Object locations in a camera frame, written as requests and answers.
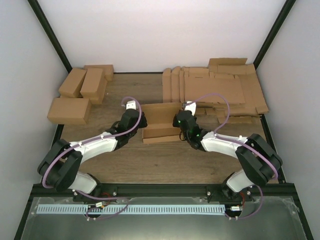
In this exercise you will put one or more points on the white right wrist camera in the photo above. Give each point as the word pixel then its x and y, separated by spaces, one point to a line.
pixel 190 106

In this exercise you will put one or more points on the light blue slotted cable duct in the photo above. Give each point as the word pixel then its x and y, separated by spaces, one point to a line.
pixel 132 209

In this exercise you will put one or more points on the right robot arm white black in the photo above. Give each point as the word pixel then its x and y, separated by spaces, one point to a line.
pixel 259 162

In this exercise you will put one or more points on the stack of flat cardboard blanks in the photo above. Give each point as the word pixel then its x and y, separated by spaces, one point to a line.
pixel 228 86

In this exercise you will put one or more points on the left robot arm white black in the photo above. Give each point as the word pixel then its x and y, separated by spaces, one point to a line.
pixel 60 167

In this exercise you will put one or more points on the folded cardboard box front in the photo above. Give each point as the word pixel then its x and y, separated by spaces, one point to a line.
pixel 69 111

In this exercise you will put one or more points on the black aluminium frame rail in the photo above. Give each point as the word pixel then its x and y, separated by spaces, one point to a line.
pixel 213 192

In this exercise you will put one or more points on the cardboard box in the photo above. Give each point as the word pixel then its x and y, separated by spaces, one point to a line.
pixel 69 111
pixel 159 118
pixel 92 82
pixel 72 85
pixel 97 99
pixel 108 70

